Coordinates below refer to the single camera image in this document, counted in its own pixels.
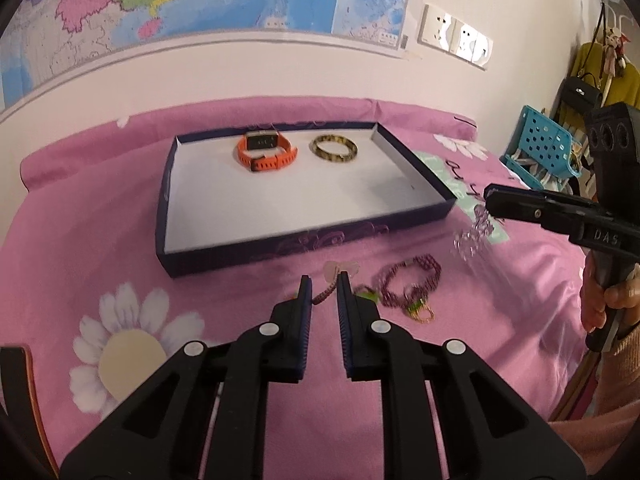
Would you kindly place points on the white wall socket plate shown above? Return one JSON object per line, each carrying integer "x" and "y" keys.
{"x": 472, "y": 42}
{"x": 435, "y": 27}

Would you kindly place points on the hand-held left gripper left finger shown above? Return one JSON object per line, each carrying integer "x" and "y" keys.
{"x": 304, "y": 305}

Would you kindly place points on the tortoiseshell bangle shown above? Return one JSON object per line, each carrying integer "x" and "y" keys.
{"x": 332, "y": 161}

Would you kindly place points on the pink floral bedsheet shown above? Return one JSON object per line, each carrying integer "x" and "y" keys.
{"x": 125, "y": 240}

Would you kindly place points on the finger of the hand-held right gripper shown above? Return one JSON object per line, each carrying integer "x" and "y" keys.
{"x": 520, "y": 205}

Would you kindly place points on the blue plastic basket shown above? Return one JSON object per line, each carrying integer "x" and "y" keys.
{"x": 540, "y": 140}

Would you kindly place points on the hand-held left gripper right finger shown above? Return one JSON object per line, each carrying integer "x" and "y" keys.
{"x": 344, "y": 310}

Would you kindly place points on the person's right hand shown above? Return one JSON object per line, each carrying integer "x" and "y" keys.
{"x": 592, "y": 305}

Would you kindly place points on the small hanging doll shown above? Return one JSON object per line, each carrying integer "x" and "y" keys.
{"x": 614, "y": 50}

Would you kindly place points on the black handbag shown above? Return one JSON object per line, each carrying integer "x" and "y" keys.
{"x": 580, "y": 92}

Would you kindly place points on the person's right forearm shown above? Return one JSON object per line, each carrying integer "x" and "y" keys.
{"x": 620, "y": 385}

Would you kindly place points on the dark blue box tray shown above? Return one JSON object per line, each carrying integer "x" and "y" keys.
{"x": 280, "y": 200}

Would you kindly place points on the dark wooden chair back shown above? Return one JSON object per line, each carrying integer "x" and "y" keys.
{"x": 20, "y": 400}

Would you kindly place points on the yellow hanging garment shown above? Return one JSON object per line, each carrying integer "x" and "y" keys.
{"x": 627, "y": 85}

